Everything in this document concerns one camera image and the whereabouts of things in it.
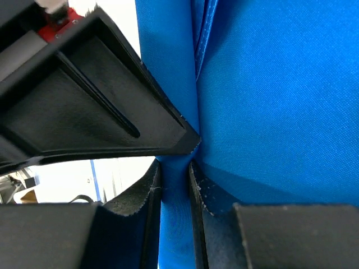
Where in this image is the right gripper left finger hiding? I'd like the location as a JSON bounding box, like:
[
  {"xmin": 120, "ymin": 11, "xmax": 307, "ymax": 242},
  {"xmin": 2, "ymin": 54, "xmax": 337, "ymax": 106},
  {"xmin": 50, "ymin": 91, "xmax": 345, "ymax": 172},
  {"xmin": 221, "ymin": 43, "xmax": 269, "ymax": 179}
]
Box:
[{"xmin": 1, "ymin": 161, "xmax": 161, "ymax": 268}]

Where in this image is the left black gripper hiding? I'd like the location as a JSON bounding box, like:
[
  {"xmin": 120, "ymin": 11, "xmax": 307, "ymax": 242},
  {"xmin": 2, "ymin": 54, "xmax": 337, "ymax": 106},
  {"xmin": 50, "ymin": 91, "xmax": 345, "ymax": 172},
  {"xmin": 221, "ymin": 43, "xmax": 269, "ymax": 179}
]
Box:
[{"xmin": 1, "ymin": 0, "xmax": 82, "ymax": 81}]

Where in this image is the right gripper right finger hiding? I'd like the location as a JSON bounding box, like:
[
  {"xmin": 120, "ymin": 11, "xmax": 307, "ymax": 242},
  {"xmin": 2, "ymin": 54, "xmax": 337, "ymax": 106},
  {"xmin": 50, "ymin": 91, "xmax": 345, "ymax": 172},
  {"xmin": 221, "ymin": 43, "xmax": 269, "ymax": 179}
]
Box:
[{"xmin": 188, "ymin": 162, "xmax": 358, "ymax": 268}]

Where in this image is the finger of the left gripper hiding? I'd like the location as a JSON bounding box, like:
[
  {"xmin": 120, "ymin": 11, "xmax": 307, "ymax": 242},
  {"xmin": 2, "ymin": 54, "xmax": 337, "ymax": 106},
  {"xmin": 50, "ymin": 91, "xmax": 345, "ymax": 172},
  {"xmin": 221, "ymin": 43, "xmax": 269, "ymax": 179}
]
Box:
[{"xmin": 1, "ymin": 8, "xmax": 200, "ymax": 174}]

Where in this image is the blue cloth napkin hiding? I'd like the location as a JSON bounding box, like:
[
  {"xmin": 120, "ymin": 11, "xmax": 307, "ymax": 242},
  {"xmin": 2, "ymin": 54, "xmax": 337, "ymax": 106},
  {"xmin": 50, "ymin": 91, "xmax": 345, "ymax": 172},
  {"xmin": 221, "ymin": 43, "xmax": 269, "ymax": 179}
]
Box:
[{"xmin": 134, "ymin": 0, "xmax": 359, "ymax": 269}]

